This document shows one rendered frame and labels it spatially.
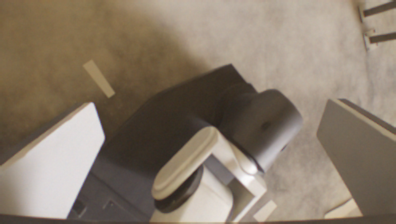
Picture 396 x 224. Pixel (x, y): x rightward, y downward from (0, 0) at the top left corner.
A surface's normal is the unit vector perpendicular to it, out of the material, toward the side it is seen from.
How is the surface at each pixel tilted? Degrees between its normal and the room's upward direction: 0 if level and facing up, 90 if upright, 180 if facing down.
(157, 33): 0
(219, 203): 31
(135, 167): 0
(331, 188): 0
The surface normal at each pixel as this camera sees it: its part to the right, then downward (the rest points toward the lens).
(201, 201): 0.56, -0.23
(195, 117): 0.27, 0.11
